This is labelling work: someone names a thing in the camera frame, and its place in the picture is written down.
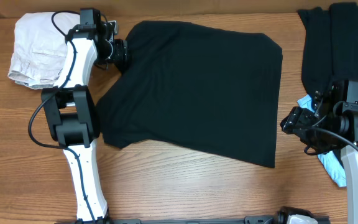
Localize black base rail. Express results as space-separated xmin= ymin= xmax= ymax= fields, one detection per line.
xmin=54 ymin=215 xmax=331 ymax=224

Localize grey folded garment under trousers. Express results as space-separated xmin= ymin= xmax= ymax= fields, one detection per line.
xmin=15 ymin=81 xmax=53 ymax=90

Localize beige folded trousers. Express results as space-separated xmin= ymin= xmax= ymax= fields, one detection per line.
xmin=7 ymin=12 xmax=80 ymax=85

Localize black t-shirt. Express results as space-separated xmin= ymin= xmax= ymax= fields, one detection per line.
xmin=96 ymin=21 xmax=283 ymax=168

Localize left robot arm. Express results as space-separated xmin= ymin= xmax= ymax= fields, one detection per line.
xmin=39 ymin=8 xmax=130 ymax=223

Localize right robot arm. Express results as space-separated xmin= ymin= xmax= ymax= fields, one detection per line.
xmin=280 ymin=80 xmax=358 ymax=223

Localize black knit garment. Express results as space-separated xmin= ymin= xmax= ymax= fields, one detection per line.
xmin=298 ymin=2 xmax=358 ymax=97

